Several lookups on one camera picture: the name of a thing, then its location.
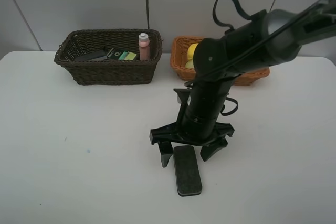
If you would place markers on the dark brown wicker basket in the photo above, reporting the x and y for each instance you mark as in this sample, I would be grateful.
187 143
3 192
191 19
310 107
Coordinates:
109 72

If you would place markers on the orange wicker basket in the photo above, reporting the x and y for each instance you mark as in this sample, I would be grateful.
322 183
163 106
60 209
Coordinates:
179 58

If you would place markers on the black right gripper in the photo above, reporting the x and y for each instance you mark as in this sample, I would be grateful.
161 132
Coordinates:
196 123

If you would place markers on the yellow lemon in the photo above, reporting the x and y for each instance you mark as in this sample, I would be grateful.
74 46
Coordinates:
191 50

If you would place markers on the grey translucent plastic cup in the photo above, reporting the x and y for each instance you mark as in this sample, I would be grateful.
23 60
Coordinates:
93 56

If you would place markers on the pink lotion bottle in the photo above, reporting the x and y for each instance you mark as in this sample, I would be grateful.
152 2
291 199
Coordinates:
144 46

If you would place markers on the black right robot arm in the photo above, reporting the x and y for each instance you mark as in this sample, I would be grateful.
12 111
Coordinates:
268 39

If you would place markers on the dark felt board eraser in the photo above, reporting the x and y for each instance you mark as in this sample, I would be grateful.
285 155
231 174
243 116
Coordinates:
188 179

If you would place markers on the halved avocado with pit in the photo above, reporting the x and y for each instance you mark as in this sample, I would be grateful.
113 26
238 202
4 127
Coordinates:
189 64

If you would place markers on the dark green pump bottle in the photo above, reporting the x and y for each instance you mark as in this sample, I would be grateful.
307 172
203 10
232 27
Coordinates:
119 54

